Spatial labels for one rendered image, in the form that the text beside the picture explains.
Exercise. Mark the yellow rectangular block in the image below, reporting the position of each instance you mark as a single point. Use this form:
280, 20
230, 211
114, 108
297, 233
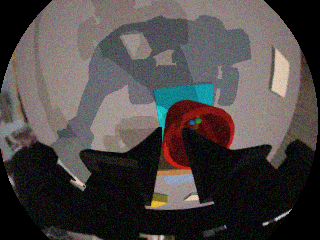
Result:
158, 200

